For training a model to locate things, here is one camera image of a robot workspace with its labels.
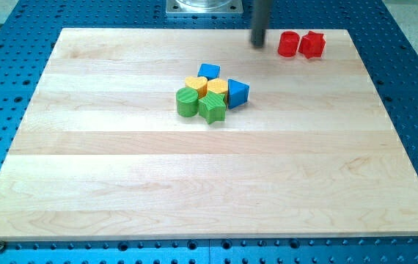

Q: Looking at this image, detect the green star block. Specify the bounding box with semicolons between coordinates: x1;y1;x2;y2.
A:
199;91;226;124

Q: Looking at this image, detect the green cylinder block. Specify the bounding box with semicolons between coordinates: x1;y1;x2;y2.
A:
176;87;199;117

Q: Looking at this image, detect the yellow hexagon block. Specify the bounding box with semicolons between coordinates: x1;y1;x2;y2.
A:
207;78;229;103

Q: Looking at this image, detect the blue triangle block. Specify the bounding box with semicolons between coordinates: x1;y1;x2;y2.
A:
228;79;249;109

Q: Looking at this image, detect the yellow heart block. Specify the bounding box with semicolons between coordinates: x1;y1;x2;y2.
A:
184;76;208;99

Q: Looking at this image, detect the blue cube block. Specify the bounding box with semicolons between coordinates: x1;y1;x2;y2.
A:
197;63;221;80

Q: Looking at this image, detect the wooden board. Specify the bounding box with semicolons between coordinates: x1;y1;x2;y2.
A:
0;28;418;241

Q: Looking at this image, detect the red cylinder block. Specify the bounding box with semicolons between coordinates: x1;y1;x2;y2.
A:
277;31;300;57

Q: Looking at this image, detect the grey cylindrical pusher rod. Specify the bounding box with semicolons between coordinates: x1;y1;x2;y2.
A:
250;0;273;48

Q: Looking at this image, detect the red star block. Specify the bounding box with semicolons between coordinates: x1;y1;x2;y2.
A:
298;31;326;59

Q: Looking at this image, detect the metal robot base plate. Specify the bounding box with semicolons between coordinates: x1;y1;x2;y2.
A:
166;0;243;15

